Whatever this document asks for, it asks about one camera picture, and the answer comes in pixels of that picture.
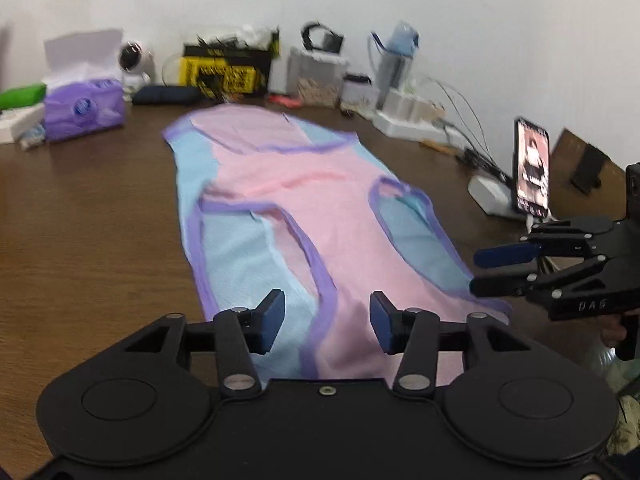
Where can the person's right hand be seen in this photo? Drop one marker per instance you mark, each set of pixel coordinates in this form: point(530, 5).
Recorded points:
point(611, 332)

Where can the purple tissue pack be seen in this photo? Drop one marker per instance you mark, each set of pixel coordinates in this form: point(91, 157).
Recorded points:
point(82, 110)

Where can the white security camera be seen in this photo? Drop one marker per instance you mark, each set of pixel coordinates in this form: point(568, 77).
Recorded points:
point(134, 60)

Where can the clear container of wooden sticks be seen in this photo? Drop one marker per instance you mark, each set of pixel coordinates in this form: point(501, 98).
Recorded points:
point(316, 80)

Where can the blue and grey water bottle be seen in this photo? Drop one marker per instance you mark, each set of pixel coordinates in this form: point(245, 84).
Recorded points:
point(395, 60)

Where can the black phone stand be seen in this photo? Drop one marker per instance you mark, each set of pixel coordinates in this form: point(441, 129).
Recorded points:
point(590, 167)

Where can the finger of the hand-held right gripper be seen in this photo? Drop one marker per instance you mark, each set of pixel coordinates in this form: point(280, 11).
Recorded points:
point(500, 285)
point(505, 255)

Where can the white phone stand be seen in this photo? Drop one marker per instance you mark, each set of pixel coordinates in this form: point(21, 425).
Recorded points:
point(492, 192)

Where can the dark navy pouch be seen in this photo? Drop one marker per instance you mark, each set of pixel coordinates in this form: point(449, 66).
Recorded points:
point(165, 95)

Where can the small jar with black lid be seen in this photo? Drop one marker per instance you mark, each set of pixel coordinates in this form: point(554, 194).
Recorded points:
point(359, 92)

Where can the floral patterned cloth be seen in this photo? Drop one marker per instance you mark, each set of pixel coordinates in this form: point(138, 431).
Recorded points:
point(627, 410)

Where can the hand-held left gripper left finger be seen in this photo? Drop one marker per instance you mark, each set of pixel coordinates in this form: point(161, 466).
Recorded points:
point(272, 321)

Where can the white flat box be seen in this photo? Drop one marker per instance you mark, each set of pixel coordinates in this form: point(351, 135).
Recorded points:
point(17, 122)

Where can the yellow and black box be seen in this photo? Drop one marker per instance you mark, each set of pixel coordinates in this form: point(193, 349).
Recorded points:
point(220, 72)

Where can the small wooden stick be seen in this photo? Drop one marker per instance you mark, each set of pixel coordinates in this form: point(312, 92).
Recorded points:
point(437, 147)

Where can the red pen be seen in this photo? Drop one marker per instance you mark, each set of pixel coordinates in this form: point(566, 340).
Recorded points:
point(285, 100)

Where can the white tissue sheet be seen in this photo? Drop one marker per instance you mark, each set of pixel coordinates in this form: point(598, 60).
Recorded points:
point(82, 52)

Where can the brown board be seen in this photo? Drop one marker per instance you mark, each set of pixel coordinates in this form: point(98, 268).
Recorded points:
point(562, 180)

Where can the smartphone with lit screen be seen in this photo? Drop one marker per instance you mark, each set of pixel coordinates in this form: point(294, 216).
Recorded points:
point(532, 165)

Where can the small printed packet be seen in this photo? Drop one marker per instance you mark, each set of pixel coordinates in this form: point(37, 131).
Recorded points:
point(34, 137)

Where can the crumpled clear plastic bag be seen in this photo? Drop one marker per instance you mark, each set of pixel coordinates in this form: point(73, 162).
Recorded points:
point(255, 35)

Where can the pink and blue sleeveless top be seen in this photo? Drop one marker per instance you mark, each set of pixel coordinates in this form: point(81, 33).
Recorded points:
point(300, 185)

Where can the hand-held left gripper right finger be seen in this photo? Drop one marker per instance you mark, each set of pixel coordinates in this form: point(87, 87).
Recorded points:
point(380, 324)

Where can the white power strip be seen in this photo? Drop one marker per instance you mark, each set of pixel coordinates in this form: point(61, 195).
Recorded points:
point(415, 120)

